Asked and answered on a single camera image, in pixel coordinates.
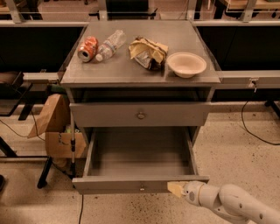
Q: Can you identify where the grey drawer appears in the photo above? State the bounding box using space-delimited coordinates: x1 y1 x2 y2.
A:
70 102 211 127
73 127 209 194

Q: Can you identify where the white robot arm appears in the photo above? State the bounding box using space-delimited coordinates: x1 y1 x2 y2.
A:
167 181 280 224

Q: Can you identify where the grey drawer cabinet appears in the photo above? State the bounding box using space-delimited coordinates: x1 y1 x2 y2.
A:
61 20 220 139

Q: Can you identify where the white paper bowl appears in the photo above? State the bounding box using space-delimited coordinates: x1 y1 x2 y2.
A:
166 52 207 78

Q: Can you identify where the silver black tripod pole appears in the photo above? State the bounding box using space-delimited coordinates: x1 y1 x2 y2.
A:
70 112 76 179

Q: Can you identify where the crumpled yellow chip bag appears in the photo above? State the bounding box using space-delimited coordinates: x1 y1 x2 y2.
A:
129 37 169 71

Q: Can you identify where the brown cardboard box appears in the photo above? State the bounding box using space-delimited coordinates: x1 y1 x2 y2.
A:
27 94 88 159

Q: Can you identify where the clear plastic water bottle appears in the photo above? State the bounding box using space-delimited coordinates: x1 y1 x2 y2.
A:
95 30 126 62

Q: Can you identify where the crushed orange soda can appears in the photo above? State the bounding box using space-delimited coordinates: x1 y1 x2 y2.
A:
78 36 98 62

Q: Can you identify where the black stand left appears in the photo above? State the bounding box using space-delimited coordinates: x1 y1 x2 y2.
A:
0 71 53 189

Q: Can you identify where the black floor cable right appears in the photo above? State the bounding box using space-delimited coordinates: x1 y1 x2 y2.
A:
241 100 280 146

